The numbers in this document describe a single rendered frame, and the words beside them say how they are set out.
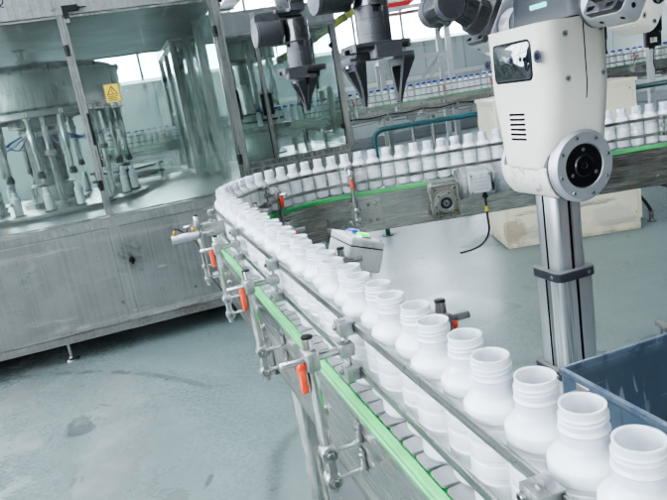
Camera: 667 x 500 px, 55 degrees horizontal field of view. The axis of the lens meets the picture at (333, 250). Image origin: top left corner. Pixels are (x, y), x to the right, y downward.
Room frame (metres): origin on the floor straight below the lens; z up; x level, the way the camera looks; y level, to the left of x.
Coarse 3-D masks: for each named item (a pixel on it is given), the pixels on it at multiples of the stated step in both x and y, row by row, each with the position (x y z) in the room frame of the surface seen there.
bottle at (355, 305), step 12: (348, 276) 0.91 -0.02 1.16; (360, 276) 0.92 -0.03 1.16; (348, 288) 0.89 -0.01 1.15; (360, 288) 0.88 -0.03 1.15; (348, 300) 0.90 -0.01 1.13; (360, 300) 0.88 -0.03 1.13; (348, 312) 0.88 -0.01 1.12; (360, 312) 0.87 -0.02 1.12; (360, 324) 0.87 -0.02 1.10; (348, 336) 0.89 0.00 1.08; (360, 348) 0.88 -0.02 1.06; (360, 360) 0.88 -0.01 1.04; (360, 384) 0.89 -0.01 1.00
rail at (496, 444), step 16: (272, 256) 1.33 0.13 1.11; (288, 272) 1.19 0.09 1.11; (304, 288) 1.09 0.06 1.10; (368, 336) 0.79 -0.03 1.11; (384, 352) 0.74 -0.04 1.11; (400, 368) 0.69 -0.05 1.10; (416, 384) 0.65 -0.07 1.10; (448, 400) 0.58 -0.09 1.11; (464, 416) 0.55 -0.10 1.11; (480, 432) 0.52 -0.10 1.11; (496, 448) 0.50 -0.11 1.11; (512, 464) 0.48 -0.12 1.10; (528, 464) 0.46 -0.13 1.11
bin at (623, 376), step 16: (656, 336) 0.99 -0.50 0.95; (608, 352) 0.96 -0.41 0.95; (624, 352) 0.97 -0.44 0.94; (640, 352) 0.98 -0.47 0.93; (656, 352) 0.99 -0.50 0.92; (560, 368) 0.94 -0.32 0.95; (576, 368) 0.94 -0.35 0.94; (592, 368) 0.95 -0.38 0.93; (608, 368) 0.96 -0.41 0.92; (624, 368) 0.97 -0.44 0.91; (640, 368) 0.98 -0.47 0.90; (656, 368) 0.99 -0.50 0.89; (576, 384) 0.90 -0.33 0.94; (592, 384) 0.87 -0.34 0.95; (608, 384) 0.96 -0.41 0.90; (624, 384) 0.97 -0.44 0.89; (640, 384) 0.98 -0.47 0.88; (656, 384) 0.98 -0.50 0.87; (608, 400) 0.83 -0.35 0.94; (624, 400) 0.81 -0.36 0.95; (640, 400) 0.98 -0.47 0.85; (656, 400) 0.98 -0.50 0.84; (624, 416) 0.81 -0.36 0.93; (640, 416) 0.77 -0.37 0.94; (656, 416) 0.98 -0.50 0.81
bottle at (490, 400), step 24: (480, 360) 0.58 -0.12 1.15; (504, 360) 0.55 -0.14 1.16; (480, 384) 0.55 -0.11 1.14; (504, 384) 0.54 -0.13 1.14; (480, 408) 0.54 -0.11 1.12; (504, 408) 0.53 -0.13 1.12; (504, 432) 0.53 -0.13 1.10; (480, 456) 0.54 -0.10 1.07; (480, 480) 0.55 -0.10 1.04; (504, 480) 0.53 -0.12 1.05
